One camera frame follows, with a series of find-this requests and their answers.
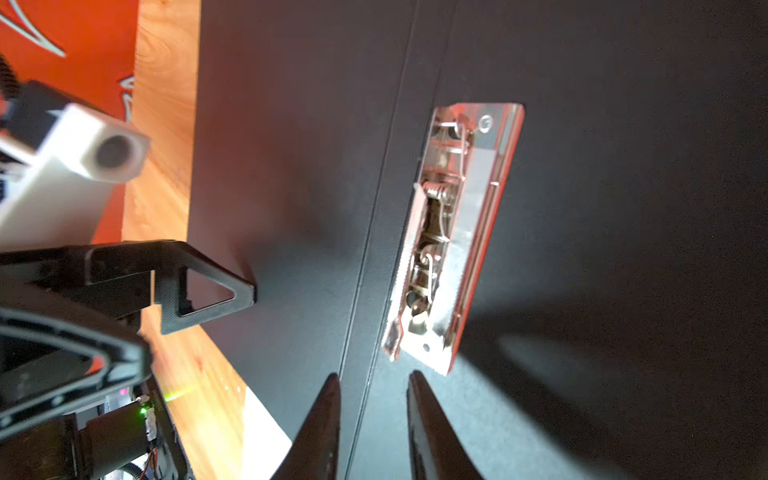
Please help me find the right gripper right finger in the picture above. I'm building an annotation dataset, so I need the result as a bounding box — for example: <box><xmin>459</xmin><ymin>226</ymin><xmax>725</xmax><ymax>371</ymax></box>
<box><xmin>406</xmin><ymin>370</ymin><xmax>482</xmax><ymax>480</ymax></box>

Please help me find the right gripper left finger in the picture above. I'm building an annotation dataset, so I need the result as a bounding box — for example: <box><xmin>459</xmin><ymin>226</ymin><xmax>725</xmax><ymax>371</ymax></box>
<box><xmin>271</xmin><ymin>373</ymin><xmax>341</xmax><ymax>480</ymax></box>

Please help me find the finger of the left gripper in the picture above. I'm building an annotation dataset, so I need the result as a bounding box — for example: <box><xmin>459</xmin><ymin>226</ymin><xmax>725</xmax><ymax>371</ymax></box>
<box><xmin>1</xmin><ymin>240</ymin><xmax>257</xmax><ymax>335</ymax></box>
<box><xmin>1</xmin><ymin>306</ymin><xmax>151</xmax><ymax>440</ymax></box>

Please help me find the grey clip folder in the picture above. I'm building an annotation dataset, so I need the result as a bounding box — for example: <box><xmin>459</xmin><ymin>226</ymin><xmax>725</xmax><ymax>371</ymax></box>
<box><xmin>189</xmin><ymin>1</ymin><xmax>767</xmax><ymax>479</ymax></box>

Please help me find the front left paper sheet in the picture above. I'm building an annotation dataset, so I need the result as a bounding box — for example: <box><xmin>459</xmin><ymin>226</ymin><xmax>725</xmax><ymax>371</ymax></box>
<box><xmin>240</xmin><ymin>388</ymin><xmax>292</xmax><ymax>479</ymax></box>

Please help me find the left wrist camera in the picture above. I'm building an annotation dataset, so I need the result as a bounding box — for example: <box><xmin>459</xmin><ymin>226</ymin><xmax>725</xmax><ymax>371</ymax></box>
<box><xmin>1</xmin><ymin>81</ymin><xmax>151</xmax><ymax>252</ymax></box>

